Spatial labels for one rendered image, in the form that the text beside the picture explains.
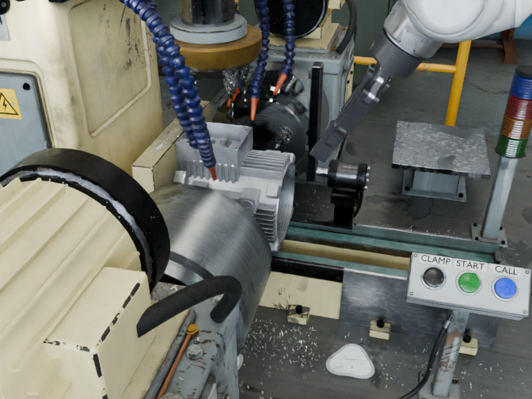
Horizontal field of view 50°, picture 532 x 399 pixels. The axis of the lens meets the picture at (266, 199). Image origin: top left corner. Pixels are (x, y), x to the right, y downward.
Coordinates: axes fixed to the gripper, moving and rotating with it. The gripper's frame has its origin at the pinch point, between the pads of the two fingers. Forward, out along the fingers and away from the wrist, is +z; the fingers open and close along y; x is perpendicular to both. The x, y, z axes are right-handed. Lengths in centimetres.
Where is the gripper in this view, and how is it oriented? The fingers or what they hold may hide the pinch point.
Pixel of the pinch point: (328, 142)
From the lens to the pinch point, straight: 96.7
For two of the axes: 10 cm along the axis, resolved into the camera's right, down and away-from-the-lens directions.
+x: 8.4, 5.4, 0.9
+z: -4.9, 6.6, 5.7
